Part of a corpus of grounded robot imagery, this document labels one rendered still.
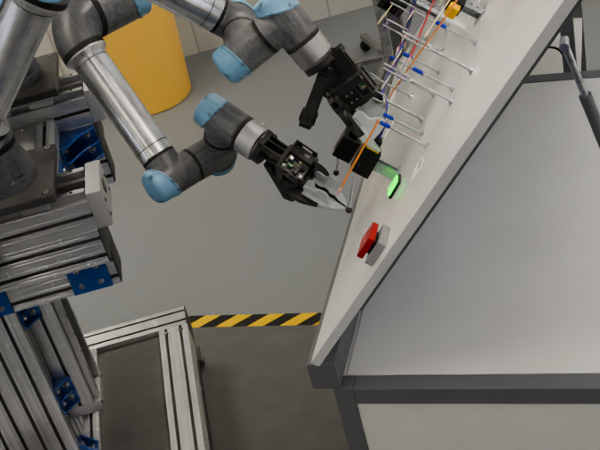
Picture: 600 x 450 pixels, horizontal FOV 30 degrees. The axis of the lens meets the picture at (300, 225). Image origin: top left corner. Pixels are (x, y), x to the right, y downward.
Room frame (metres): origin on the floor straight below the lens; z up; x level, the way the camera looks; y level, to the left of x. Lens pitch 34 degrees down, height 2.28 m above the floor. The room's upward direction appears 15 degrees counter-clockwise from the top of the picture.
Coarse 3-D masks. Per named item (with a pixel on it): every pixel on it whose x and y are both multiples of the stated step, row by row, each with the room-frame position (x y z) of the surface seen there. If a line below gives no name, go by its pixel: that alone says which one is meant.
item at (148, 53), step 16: (144, 16) 4.52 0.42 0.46; (160, 16) 4.57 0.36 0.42; (112, 32) 4.51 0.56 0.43; (128, 32) 4.50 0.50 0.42; (144, 32) 4.52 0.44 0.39; (160, 32) 4.56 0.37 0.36; (176, 32) 4.66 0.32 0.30; (112, 48) 4.52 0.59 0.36; (128, 48) 4.51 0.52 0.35; (144, 48) 4.51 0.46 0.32; (160, 48) 4.54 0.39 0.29; (176, 48) 4.62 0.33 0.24; (128, 64) 4.51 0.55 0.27; (144, 64) 4.51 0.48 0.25; (160, 64) 4.54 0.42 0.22; (176, 64) 4.59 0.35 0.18; (128, 80) 4.52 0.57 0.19; (144, 80) 4.51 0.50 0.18; (160, 80) 4.53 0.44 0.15; (176, 80) 4.58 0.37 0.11; (144, 96) 4.52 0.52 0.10; (160, 96) 4.53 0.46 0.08; (176, 96) 4.56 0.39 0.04
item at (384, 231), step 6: (384, 228) 1.63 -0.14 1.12; (390, 228) 1.64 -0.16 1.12; (384, 234) 1.62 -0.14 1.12; (378, 240) 1.60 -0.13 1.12; (384, 240) 1.60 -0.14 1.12; (378, 246) 1.59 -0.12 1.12; (384, 246) 1.59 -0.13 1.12; (372, 252) 1.60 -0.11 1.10; (378, 252) 1.59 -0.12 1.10; (366, 258) 1.61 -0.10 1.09; (372, 258) 1.60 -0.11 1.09; (372, 264) 1.60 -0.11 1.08
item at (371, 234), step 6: (372, 222) 1.64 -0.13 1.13; (372, 228) 1.63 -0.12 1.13; (366, 234) 1.64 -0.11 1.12; (372, 234) 1.61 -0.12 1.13; (378, 234) 1.63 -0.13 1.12; (366, 240) 1.60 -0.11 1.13; (372, 240) 1.60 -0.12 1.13; (360, 246) 1.63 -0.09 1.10; (366, 246) 1.60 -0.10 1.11; (372, 246) 1.61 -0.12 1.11; (360, 252) 1.61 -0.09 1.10; (366, 252) 1.60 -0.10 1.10
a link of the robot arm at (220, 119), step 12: (204, 96) 2.06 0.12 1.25; (216, 96) 2.06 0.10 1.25; (204, 108) 2.03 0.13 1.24; (216, 108) 2.03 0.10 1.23; (228, 108) 2.03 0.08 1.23; (204, 120) 2.03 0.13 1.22; (216, 120) 2.01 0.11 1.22; (228, 120) 2.00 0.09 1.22; (240, 120) 2.00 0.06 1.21; (204, 132) 2.05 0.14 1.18; (216, 132) 2.01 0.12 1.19; (228, 132) 1.99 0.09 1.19; (216, 144) 2.03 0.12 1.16; (228, 144) 2.00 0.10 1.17
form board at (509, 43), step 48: (480, 0) 2.06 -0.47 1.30; (528, 0) 1.65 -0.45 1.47; (576, 0) 1.43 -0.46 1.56; (480, 48) 1.79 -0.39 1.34; (528, 48) 1.46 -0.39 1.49; (480, 96) 1.57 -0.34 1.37; (384, 144) 2.20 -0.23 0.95; (432, 144) 1.71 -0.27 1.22; (384, 192) 1.88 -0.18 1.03; (432, 192) 1.52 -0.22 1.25; (336, 288) 1.79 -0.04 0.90; (336, 336) 1.60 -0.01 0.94
